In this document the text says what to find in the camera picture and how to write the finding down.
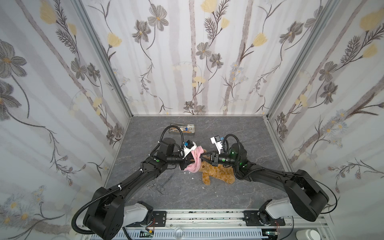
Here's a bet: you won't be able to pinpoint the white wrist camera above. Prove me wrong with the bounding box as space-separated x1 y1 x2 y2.
210 136 224 154
182 140 197 159

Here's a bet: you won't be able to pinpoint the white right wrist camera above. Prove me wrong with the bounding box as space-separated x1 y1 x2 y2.
210 136 224 154

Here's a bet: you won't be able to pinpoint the brown teddy bear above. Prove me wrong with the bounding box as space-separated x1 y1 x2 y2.
199 160 236 186

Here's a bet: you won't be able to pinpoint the metal instrument tray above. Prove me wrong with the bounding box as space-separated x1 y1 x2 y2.
169 123 196 135

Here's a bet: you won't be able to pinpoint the pink teddy hoodie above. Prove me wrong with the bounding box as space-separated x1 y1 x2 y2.
184 146 204 173

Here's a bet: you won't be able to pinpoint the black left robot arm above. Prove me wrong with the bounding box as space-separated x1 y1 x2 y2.
71 125 192 240

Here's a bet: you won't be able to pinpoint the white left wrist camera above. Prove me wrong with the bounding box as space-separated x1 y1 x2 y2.
182 140 197 159

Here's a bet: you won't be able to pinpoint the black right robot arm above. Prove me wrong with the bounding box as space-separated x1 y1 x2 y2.
201 134 330 226

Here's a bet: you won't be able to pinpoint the steel surgical scissors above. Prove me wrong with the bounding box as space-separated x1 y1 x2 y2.
147 174 174 195

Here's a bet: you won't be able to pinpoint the white round container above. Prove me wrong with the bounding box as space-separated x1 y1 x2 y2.
296 229 321 240

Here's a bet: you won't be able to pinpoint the white perforated cable duct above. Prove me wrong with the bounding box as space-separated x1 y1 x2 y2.
127 229 269 240

